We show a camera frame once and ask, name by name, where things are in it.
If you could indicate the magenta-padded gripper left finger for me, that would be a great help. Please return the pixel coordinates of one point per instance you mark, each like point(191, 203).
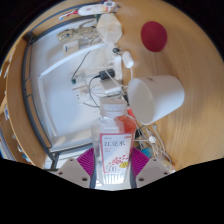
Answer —
point(71, 170)

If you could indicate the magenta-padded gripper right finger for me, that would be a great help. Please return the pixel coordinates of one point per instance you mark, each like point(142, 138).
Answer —
point(153, 170)

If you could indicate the clear bottle with pink drink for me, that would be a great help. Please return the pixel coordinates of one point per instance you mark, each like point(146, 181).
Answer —
point(113, 143)

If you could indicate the white plastic cup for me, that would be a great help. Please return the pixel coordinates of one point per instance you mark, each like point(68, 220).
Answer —
point(156, 96)

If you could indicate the wooden shelf unit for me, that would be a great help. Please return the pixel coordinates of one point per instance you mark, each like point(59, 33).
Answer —
point(25, 110)

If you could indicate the black power adapter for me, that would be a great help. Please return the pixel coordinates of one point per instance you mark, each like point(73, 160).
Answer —
point(106, 74)

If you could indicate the white desk lamp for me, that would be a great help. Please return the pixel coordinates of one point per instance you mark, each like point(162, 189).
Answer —
point(70, 61)

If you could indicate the flat round red coaster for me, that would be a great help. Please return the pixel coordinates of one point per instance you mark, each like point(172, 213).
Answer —
point(154, 36)

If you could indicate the wooden tree-man figurine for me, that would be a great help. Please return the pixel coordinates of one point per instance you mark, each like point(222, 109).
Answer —
point(78, 33)

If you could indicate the white wall panel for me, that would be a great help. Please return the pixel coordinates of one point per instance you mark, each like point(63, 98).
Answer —
point(70, 47)

